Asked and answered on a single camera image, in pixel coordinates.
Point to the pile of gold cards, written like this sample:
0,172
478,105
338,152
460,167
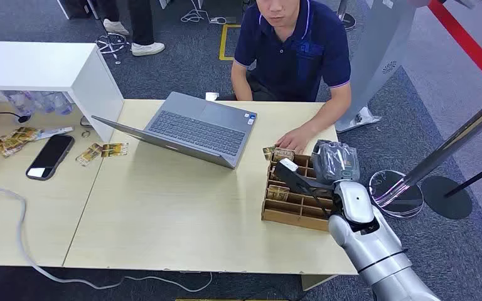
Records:
14,141

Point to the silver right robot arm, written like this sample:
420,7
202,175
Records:
374,249

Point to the white tube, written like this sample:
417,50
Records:
54,132

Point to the standing person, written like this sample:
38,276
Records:
141,25

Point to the chrome chair base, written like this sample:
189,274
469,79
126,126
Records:
112,43

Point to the white shelf box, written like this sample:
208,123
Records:
37,66

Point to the red barrier bar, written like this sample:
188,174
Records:
467,43

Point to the black stanchion with round base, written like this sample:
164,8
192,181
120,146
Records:
447,198

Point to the white gate panel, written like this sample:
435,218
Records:
376,62

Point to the chrome stanchion with clear base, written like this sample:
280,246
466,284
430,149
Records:
444,149

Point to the clear plastic water bottle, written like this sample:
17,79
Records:
56,102
20,102

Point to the person's left hand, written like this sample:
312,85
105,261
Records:
296,139

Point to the gold patterned card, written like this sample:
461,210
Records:
114,150
277,193
88,154
283,154
268,152

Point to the seated person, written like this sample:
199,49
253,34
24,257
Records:
295,54

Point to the dark round stand base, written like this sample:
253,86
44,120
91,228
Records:
345,20

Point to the person's right forearm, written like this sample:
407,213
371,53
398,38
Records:
241,85

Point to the person's left forearm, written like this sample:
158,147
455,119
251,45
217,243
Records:
334,104

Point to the black smartphone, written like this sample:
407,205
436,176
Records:
50,156

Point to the wooden card organizer box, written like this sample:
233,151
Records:
295,216

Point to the grey open laptop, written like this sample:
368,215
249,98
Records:
199,128

